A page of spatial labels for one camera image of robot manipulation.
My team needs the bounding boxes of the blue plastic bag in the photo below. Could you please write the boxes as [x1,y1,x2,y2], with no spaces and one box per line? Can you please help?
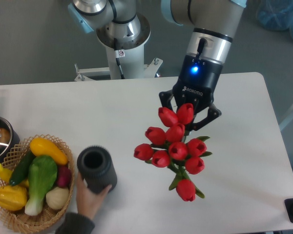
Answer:
[256,0,293,40]

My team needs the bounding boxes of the green bok choy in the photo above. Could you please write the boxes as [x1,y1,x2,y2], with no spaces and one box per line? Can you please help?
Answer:
[24,155,58,216]

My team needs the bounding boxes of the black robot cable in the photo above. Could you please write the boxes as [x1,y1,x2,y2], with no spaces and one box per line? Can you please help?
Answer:
[113,38,126,79]

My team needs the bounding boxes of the woven wicker basket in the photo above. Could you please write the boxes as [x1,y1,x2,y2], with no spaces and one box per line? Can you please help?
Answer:
[0,134,75,234]

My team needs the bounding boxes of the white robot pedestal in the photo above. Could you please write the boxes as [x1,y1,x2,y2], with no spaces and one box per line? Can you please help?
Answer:
[75,13,163,81]

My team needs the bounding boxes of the dark grey sleeved forearm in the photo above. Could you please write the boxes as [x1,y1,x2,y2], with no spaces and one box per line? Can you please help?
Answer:
[55,212,95,234]

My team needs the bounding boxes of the green cucumber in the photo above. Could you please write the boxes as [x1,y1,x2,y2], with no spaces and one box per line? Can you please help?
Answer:
[9,150,36,186]

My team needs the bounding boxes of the person's hand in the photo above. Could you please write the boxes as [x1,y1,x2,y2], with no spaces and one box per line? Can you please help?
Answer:
[76,172,112,220]

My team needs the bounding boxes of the yellow bell pepper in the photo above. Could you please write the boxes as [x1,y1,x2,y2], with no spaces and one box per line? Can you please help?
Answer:
[0,185,28,211]

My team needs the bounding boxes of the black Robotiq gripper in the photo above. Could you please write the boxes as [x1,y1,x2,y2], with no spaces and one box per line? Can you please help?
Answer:
[159,55,222,137]

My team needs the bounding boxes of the yellow squash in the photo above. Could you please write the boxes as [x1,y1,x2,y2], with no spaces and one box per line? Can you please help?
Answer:
[29,137,68,166]

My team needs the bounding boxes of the white onion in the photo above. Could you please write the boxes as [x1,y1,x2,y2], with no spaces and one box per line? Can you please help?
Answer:
[46,187,69,210]

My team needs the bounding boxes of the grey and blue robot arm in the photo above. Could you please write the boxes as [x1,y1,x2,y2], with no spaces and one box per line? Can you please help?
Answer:
[68,0,246,135]

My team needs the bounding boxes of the small yellow gourd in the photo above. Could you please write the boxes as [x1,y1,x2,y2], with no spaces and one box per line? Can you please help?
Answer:
[0,162,30,188]

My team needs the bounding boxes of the red tulip bouquet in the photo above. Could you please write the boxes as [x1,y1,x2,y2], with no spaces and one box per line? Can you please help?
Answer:
[133,103,211,201]

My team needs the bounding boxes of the dark grey ribbed vase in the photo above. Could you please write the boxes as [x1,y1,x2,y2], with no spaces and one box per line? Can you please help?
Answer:
[77,146,118,194]

